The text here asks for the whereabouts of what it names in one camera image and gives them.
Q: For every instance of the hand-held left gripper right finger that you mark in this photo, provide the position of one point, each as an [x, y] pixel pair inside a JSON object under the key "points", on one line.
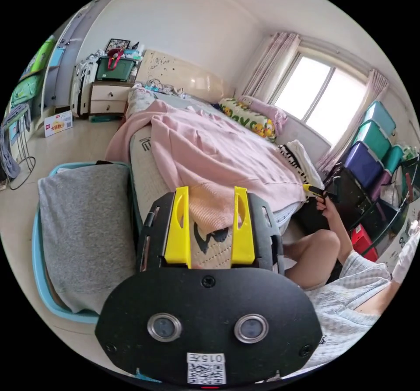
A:
{"points": [[243, 237]]}

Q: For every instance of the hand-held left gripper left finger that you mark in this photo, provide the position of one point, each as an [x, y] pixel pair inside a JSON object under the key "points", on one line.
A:
{"points": [[177, 233]]}

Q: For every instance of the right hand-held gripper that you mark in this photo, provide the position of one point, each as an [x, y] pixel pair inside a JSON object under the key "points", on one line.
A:
{"points": [[333, 190]]}

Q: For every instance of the person's right forearm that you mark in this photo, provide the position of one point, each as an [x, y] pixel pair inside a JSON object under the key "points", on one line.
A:
{"points": [[343, 237]]}

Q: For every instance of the person's right hand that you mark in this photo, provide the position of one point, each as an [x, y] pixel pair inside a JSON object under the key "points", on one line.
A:
{"points": [[325, 208]]}

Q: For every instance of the pile of clothes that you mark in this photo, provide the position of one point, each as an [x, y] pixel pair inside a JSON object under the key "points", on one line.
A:
{"points": [[303, 158]]}

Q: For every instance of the bed with beige mattress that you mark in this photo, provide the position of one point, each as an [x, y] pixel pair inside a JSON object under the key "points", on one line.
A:
{"points": [[147, 174]]}

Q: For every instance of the stack of plastic storage boxes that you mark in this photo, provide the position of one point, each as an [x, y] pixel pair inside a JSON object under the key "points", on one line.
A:
{"points": [[367, 155]]}

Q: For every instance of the red box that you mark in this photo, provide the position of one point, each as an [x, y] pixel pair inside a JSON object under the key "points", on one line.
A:
{"points": [[362, 240]]}

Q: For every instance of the pink curtain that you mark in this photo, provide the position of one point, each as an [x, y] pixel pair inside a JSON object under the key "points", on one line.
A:
{"points": [[357, 118], [269, 66]]}

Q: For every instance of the pink pillow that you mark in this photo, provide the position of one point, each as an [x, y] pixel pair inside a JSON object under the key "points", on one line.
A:
{"points": [[267, 110]]}

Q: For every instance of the window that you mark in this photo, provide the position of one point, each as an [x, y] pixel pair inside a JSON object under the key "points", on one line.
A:
{"points": [[323, 97]]}

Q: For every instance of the light blue basket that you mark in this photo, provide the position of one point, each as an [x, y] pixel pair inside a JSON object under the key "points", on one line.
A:
{"points": [[85, 227]]}

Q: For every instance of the pillow with duck print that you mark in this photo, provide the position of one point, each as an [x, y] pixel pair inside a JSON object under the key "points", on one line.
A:
{"points": [[249, 118]]}

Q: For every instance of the person's body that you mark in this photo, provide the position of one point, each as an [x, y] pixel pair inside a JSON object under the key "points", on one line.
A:
{"points": [[344, 302]]}

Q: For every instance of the beige nightstand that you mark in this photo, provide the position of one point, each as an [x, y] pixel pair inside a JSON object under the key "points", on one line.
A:
{"points": [[108, 97]]}

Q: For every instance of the white carton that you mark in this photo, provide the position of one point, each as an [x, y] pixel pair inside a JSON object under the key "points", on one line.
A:
{"points": [[58, 124]]}

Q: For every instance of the white suitcase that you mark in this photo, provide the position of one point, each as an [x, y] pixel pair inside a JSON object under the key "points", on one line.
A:
{"points": [[81, 89]]}

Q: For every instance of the metal clothes rack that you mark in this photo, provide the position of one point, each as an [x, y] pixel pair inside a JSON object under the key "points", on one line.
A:
{"points": [[14, 148]]}

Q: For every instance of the grey cupboard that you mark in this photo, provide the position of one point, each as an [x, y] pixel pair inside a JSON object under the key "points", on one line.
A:
{"points": [[70, 56]]}

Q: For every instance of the shelf with green bags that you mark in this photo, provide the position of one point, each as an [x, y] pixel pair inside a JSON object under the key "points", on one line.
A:
{"points": [[29, 82]]}

